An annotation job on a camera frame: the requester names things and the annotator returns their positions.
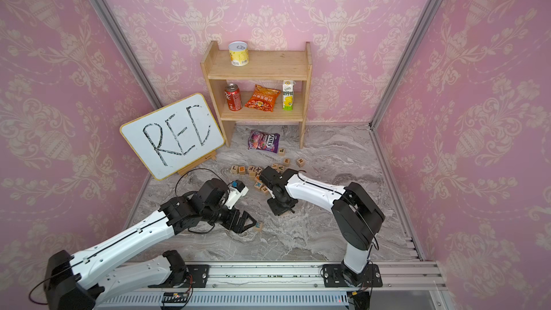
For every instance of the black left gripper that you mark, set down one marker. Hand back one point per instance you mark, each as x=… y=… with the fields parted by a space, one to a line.
x=245 y=228

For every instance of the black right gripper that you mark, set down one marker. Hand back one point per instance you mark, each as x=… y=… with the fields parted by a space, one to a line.
x=276 y=210

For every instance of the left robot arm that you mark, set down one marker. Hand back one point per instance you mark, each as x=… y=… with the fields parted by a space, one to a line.
x=92 y=276

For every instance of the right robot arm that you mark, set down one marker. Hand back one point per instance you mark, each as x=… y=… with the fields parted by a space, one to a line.
x=358 y=217

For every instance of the block with brown F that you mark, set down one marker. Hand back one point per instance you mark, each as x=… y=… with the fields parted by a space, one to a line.
x=265 y=190

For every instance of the purple candy bag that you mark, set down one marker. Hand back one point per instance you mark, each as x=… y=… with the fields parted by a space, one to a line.
x=268 y=142

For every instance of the wooden whiteboard easel stand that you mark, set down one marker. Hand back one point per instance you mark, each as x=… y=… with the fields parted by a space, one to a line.
x=203 y=159

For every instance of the orange snack bag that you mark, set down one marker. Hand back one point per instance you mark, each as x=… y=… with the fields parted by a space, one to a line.
x=263 y=99

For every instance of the whiteboard with yellow rim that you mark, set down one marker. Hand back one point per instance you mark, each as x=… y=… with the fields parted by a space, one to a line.
x=175 y=136

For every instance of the red soda can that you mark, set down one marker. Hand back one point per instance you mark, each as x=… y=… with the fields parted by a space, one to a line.
x=233 y=97

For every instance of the green white drink carton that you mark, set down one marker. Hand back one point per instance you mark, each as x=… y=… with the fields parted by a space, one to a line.
x=288 y=95

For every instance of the yellow tin can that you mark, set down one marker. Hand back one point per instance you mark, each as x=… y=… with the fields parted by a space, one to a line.
x=239 y=55

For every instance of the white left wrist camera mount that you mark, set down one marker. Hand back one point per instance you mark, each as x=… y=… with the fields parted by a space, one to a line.
x=237 y=190

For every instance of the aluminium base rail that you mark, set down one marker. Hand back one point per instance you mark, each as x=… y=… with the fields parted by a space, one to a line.
x=276 y=285

